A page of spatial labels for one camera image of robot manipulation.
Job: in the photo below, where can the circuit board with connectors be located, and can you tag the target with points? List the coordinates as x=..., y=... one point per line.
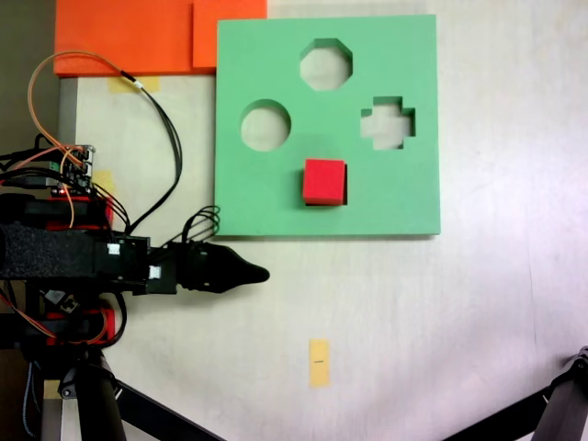
x=75, y=170

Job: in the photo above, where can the grey usb plug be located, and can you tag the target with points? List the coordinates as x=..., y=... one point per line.
x=62, y=301

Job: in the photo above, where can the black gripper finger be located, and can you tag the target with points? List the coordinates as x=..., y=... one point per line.
x=216, y=259
x=216, y=281

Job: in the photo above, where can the green shape sorting board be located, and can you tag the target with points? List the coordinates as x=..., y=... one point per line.
x=257, y=202

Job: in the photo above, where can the red arm base mount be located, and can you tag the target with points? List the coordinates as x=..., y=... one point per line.
x=109, y=324

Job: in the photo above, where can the yellow tape marker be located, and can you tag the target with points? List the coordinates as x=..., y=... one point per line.
x=319, y=363

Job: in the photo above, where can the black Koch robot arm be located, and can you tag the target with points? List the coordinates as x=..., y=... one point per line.
x=55, y=252

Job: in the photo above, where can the yellow tape strip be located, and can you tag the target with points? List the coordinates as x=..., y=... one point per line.
x=151, y=85

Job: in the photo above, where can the small yellow tape piece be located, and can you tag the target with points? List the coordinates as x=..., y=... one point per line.
x=105, y=180

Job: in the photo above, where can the small orange foam slab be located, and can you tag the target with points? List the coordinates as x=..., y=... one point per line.
x=229, y=32

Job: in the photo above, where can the notched black tripod leg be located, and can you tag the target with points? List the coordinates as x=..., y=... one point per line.
x=567, y=399

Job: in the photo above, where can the red square block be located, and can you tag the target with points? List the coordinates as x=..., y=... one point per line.
x=324, y=181

